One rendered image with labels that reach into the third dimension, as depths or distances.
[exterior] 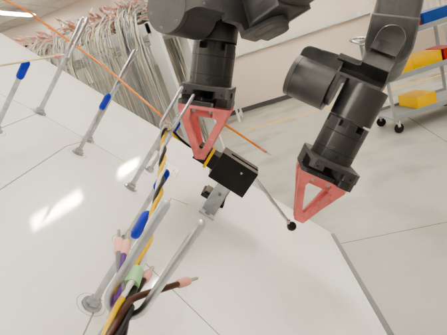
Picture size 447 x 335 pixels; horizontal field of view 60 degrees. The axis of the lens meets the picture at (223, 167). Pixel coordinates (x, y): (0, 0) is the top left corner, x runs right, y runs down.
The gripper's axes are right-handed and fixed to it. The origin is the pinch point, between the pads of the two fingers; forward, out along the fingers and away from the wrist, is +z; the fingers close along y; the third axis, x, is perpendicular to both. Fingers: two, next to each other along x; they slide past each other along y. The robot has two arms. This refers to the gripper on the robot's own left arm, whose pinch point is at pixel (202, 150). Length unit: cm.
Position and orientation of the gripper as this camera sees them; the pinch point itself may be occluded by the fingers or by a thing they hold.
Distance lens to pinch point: 54.5
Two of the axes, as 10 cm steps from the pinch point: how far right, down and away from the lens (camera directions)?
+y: -1.0, 2.4, -9.7
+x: 9.9, 1.5, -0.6
